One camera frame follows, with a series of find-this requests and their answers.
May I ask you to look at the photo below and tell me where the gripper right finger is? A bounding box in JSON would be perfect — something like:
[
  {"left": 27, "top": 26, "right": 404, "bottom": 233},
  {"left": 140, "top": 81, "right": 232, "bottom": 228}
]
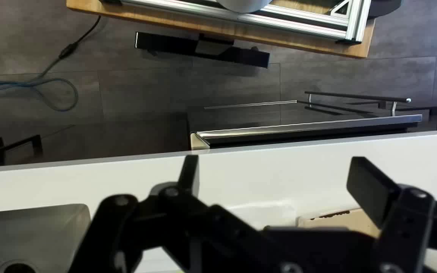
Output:
[{"left": 346, "top": 156, "right": 437, "bottom": 273}]

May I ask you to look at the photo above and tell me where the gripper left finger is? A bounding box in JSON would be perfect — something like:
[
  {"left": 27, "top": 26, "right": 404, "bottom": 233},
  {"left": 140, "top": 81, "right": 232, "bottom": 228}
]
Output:
[{"left": 69, "top": 155, "right": 280, "bottom": 273}]

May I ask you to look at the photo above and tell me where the beige box with dark print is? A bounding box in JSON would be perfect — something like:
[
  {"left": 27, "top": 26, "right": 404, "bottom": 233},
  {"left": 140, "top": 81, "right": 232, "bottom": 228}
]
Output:
[{"left": 297, "top": 208, "right": 381, "bottom": 238}]

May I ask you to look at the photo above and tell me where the steel sink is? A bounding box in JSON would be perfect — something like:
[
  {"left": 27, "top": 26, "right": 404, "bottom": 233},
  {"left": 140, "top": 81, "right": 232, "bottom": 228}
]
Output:
[{"left": 0, "top": 204, "right": 91, "bottom": 273}]

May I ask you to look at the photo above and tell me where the black metal bar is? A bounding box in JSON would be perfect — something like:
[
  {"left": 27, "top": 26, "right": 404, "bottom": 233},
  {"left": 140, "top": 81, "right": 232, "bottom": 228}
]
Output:
[{"left": 135, "top": 32, "right": 271, "bottom": 69}]

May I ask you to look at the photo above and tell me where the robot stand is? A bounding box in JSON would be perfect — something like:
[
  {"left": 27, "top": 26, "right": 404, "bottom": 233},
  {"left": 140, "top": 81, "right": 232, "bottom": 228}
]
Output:
[{"left": 66, "top": 0, "right": 403, "bottom": 59}]

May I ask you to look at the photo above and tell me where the steel oven door handle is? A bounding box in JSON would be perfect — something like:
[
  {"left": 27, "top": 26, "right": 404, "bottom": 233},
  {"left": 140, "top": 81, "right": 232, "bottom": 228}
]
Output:
[{"left": 304, "top": 91, "right": 412, "bottom": 116}]

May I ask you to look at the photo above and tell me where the blue cable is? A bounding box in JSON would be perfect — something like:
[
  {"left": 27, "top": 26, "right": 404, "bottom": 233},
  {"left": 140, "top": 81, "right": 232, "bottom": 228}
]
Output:
[{"left": 0, "top": 77, "right": 79, "bottom": 113}]

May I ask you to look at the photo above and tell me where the black cable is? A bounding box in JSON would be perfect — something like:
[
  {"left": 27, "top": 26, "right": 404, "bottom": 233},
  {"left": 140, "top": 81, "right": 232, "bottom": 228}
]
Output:
[{"left": 41, "top": 15, "right": 102, "bottom": 78}]

